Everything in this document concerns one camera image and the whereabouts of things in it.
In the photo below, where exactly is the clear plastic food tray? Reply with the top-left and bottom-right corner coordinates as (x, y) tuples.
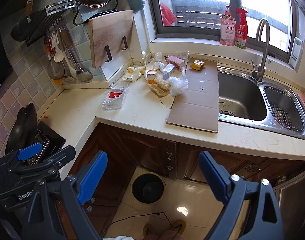
(102, 87), (128, 110)

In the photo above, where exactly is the clear plastic bag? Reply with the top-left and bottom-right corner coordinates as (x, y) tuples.
(168, 77), (189, 96)

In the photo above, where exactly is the black round trash bin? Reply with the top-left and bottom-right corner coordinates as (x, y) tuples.
(131, 173), (165, 205)

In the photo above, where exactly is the steel kitchen faucet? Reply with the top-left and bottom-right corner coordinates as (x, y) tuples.
(250, 18), (271, 82)

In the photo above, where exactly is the black wok pan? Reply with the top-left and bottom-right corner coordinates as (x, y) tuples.
(5, 103), (37, 154)

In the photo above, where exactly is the brown wooden cabinet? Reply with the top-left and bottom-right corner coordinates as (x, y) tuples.
(70, 124), (305, 239)

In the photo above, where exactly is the mesh strainer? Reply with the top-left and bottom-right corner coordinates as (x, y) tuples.
(47, 57), (65, 80)

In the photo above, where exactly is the flat brown cardboard sheet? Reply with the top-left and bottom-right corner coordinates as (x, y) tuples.
(166, 61), (219, 133)

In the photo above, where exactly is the stainless steel double sink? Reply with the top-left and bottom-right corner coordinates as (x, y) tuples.
(218, 66), (305, 140)

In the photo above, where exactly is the steel ladle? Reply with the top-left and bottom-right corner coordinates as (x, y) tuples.
(59, 28), (93, 83)

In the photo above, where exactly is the white rice spoon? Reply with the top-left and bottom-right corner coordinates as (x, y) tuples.
(52, 31), (64, 63)

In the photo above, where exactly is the white crumpled paper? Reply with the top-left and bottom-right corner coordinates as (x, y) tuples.
(122, 67), (146, 82)

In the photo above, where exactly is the noodle cake in wrapper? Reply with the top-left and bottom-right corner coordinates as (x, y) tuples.
(149, 77), (170, 98)

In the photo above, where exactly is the orange cup with lid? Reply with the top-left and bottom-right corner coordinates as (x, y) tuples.
(147, 69), (158, 85)

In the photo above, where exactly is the yellow snack wrapper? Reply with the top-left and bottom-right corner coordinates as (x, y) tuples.
(190, 60), (206, 71)

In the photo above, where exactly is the pink carton box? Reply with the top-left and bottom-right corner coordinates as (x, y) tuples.
(165, 55), (186, 72)

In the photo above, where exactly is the grey small box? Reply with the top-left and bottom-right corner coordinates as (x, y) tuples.
(162, 63), (176, 80)

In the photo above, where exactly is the wooden cutting board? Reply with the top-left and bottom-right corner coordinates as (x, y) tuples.
(89, 10), (134, 68)

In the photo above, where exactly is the red spray bottle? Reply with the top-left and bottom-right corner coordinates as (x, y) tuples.
(234, 8), (248, 49)

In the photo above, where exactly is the pink refill pouch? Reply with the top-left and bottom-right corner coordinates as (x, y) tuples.
(220, 5), (236, 46)

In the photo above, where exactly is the red cloth outside window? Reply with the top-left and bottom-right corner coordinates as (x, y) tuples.
(160, 3), (177, 27)

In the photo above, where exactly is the blue-grey utensil holder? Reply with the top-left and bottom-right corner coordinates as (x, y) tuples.
(128, 0), (145, 14)

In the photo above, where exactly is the black cable on floor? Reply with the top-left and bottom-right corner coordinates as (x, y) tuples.
(99, 211), (183, 240)

